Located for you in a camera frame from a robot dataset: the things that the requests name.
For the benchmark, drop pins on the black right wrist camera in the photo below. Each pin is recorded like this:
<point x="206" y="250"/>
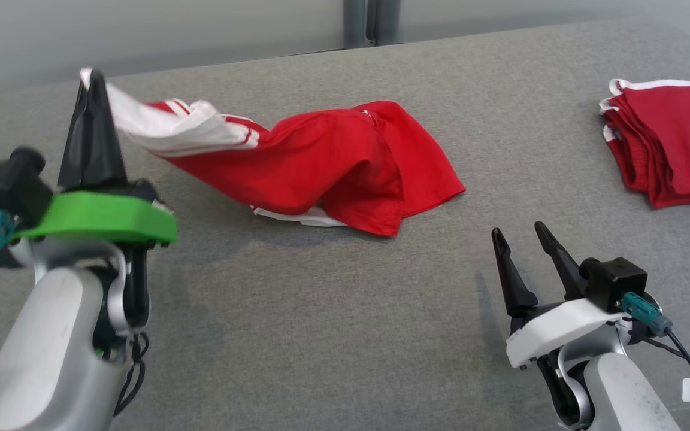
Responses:
<point x="614" y="281"/>

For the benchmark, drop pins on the red and white basketball jersey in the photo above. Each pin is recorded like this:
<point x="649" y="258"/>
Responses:
<point x="321" y="161"/>

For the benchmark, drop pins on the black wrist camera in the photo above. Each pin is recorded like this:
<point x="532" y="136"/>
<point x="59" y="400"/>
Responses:
<point x="6" y="179"/>
<point x="614" y="281"/>

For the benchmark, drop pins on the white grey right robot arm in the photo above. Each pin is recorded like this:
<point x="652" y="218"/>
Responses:
<point x="614" y="389"/>

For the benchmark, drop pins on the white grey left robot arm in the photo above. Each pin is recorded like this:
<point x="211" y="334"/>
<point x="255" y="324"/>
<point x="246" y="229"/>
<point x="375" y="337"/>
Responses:
<point x="51" y="347"/>

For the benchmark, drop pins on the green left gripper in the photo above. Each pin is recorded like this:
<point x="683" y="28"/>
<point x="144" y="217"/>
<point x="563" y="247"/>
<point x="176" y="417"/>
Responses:
<point x="99" y="215"/>

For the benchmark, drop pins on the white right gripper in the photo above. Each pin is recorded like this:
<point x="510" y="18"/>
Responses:
<point x="554" y="332"/>

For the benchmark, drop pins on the grey fabric sofa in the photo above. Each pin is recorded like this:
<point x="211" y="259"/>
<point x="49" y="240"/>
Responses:
<point x="321" y="329"/>

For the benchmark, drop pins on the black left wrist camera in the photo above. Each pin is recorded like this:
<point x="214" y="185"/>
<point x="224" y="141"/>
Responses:
<point x="6" y="179"/>

